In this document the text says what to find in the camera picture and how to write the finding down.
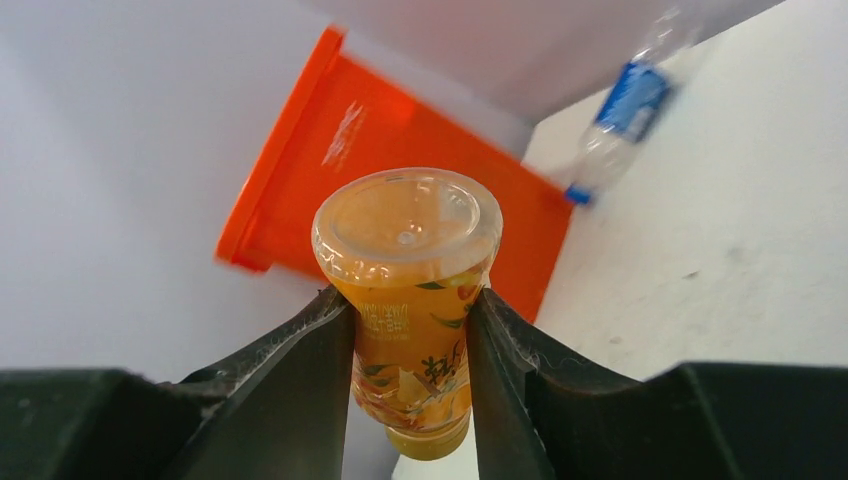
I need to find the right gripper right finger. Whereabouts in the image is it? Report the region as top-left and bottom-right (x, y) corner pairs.
(466, 289), (847, 479)

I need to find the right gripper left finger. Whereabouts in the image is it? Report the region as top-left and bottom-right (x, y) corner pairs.
(1, 287), (355, 479)

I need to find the orange juice bottle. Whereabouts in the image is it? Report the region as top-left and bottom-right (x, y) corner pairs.
(312, 168), (503, 461)

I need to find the orange plastic bin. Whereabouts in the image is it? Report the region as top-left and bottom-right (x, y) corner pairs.
(215, 26), (572, 322)

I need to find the blue label bottle near bin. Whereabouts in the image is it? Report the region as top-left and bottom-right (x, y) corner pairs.
(565, 1), (702, 205)

